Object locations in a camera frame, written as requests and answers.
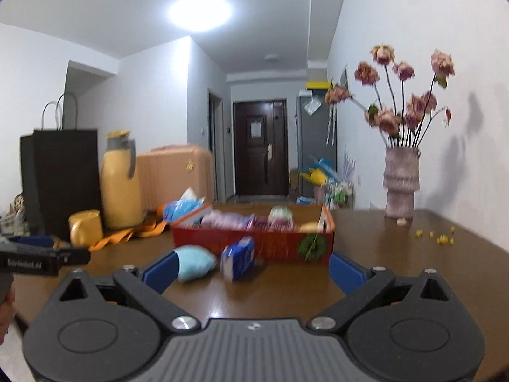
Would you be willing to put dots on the cluttered small trinkets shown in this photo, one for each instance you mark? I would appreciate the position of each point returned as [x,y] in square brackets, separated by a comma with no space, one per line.
[16,215]

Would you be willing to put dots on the grey interior door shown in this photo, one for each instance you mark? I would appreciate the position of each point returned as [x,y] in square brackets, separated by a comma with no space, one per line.
[214,147]

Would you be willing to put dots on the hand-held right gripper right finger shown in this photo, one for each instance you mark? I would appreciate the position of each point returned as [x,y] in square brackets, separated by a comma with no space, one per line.
[346,272]

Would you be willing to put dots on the blue and yellow bags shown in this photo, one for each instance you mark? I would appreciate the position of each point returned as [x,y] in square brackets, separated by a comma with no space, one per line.
[318,173]

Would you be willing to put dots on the grey tall cabinet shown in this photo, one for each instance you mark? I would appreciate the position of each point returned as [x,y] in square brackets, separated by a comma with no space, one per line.
[318,135]

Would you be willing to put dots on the fallen pink petal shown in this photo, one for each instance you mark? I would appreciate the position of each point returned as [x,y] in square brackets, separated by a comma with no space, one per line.
[403,221]

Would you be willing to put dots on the light blue soft pouch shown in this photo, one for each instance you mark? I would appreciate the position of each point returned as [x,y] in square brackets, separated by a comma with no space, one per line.
[195,264]

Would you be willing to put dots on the pink ribbed suitcase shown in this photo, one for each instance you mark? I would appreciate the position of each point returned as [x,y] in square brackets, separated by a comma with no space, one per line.
[171,179]

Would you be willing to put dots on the large blue tissue pack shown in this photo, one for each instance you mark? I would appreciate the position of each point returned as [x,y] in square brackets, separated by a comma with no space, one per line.
[179,209]

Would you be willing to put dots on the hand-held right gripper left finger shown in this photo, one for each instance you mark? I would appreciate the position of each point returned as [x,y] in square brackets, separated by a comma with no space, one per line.
[161,272]

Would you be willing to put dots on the small cardboard box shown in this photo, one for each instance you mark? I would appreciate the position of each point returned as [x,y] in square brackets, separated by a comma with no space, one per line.
[294,183]

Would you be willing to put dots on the lilac feathery decoration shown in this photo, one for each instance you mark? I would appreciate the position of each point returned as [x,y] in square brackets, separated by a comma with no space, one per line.
[349,165]

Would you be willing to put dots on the scattered yellow crumbs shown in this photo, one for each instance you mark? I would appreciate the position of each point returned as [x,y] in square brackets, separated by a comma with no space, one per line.
[442,240]

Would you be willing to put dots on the pink ribbed vase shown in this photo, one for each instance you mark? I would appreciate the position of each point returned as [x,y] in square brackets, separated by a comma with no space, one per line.
[401,183]

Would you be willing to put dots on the large bright ceiling light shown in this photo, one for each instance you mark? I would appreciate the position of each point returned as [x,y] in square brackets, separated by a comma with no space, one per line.
[200,12]

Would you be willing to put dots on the lilac fluffy cloth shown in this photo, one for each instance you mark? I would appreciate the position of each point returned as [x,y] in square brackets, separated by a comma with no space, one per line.
[226,221]

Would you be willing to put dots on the yellow round container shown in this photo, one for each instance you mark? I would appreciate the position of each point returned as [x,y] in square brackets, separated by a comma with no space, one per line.
[85,227]

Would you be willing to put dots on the black paper bag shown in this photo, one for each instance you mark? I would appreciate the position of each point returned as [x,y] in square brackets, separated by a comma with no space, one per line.
[59,175]

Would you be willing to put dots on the dark brown entrance door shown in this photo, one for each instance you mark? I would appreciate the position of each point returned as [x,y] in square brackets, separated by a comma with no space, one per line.
[260,159]

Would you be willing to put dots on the framed wall picture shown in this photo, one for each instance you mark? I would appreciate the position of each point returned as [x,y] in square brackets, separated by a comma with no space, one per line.
[344,76]

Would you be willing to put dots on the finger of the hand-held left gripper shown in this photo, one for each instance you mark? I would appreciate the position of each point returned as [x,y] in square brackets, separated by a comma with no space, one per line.
[32,241]
[75,255]

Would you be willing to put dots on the person's left hand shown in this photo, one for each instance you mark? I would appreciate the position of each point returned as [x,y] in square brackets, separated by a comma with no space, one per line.
[4,322]

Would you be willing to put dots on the yellow box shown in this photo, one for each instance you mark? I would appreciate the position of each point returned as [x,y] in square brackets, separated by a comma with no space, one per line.
[318,84]

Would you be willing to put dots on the small round ceiling lamp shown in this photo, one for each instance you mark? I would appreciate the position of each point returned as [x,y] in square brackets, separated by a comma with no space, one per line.
[272,57]

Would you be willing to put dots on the small blue tissue packet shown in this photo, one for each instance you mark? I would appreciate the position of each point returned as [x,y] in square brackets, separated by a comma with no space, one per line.
[237,258]

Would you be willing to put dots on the bunch of dried pink roses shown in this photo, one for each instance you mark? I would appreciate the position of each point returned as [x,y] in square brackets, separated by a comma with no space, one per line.
[387,121]

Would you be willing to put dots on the yellow thermos jug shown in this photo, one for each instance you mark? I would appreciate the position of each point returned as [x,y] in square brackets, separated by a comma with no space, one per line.
[119,195]

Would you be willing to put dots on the red cardboard box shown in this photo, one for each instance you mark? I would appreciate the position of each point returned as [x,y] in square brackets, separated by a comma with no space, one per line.
[274,246]

